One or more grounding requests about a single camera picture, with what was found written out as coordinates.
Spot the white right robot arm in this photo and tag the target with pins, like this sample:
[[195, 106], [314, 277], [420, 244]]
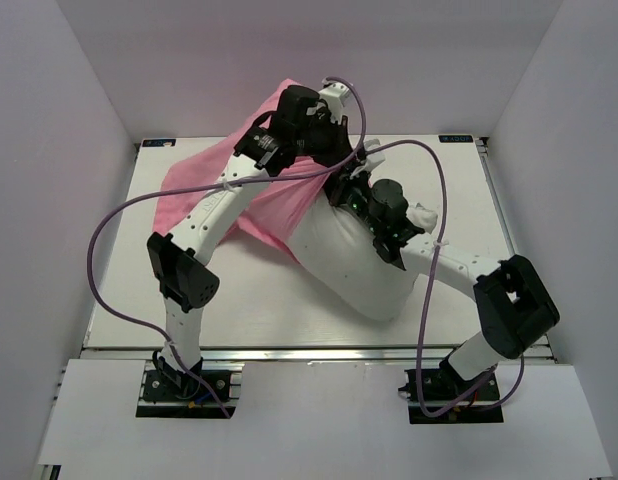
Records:
[[514, 307]]

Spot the white pillow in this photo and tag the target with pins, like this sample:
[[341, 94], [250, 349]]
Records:
[[337, 249]]

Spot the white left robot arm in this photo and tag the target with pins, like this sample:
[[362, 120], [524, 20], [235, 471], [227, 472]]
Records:
[[179, 258]]

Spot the pink fabric pillowcase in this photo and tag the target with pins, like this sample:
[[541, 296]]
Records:
[[270, 218]]

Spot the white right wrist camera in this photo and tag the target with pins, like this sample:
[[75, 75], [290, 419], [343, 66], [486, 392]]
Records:
[[367, 161]]

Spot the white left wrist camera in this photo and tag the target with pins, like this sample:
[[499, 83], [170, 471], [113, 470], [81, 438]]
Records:
[[335, 95]]

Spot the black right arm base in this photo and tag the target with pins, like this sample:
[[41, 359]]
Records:
[[438, 390]]

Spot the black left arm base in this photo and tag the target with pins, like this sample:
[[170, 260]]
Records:
[[167, 393]]

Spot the blue left corner label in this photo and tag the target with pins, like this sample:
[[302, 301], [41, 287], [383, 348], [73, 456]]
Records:
[[158, 143]]

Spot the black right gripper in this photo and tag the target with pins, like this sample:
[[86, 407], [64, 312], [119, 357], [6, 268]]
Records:
[[338, 187]]

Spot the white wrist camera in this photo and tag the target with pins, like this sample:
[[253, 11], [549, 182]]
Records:
[[367, 161], [335, 95]]

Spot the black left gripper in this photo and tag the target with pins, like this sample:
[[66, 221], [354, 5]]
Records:
[[342, 139]]

